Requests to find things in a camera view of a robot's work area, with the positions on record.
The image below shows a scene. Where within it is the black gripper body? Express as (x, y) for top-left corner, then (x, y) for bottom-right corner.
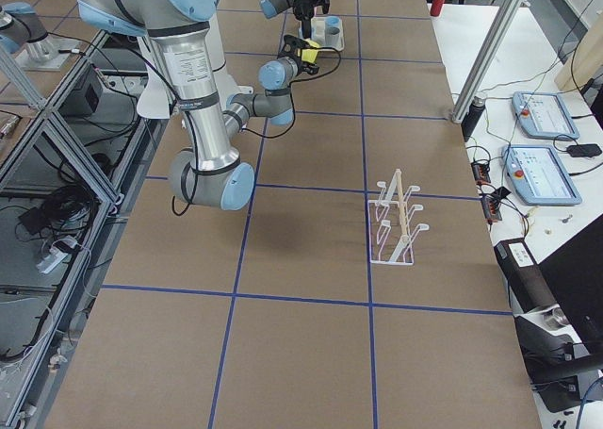
(292, 50), (312, 74)
(293, 0), (315, 22)

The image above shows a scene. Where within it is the yellow plastic cup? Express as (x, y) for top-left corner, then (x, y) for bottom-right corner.
(301, 47), (319, 64)

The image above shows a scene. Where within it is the light blue plastic cup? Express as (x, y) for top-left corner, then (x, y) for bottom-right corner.
(324, 16), (341, 28)

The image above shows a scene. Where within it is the grey plastic cup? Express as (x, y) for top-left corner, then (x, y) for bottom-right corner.
(324, 27), (341, 50)

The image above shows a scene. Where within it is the white cup drying rack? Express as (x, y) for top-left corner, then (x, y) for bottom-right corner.
(367, 169), (430, 266)

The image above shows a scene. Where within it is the cream plastic tray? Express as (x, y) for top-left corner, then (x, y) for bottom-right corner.
(311, 15), (345, 52)

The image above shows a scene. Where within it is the black water bottle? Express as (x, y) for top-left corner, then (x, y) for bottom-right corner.
(461, 91), (487, 142)

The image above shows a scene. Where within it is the far teach pendant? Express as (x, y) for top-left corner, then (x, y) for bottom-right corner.
(512, 91), (579, 140)

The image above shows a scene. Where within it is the teach pendant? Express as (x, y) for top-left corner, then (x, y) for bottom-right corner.
(512, 91), (579, 140)
(501, 144), (582, 206)

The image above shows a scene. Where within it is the near teach pendant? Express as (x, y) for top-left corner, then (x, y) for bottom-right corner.
(501, 144), (582, 206)

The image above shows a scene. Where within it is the black power adapter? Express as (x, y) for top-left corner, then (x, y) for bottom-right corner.
(565, 143), (602, 158)

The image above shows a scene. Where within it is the black monitor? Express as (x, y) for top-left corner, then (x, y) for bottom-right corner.
(539, 218), (602, 352)

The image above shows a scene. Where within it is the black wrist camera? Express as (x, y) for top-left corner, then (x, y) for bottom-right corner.
(278, 34), (307, 60)
(312, 0), (331, 14)

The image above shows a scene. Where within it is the white camera mast base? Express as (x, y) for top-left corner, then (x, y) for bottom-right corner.
(205, 14), (253, 110)

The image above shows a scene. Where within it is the black camera cable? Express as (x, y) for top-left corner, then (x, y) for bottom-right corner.
(171, 44), (342, 217)

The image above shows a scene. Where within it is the aluminium frame post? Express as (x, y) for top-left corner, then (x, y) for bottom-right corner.
(450, 0), (523, 124)

